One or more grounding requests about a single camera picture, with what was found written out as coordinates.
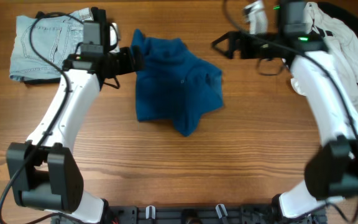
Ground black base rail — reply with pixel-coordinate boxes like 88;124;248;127
51;203;328;224

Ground blue polo shirt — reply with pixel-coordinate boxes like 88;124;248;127
131;29;224;136

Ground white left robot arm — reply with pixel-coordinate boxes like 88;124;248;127
5;21;144;223

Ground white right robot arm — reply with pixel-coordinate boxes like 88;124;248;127
223;1;358;223

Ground folded light denim shorts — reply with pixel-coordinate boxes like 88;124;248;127
9;7;94;82

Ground folded black garment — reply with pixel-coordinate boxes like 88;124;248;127
22;6;108;85

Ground white printed t-shirt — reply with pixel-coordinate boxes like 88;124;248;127
304;2;358;112

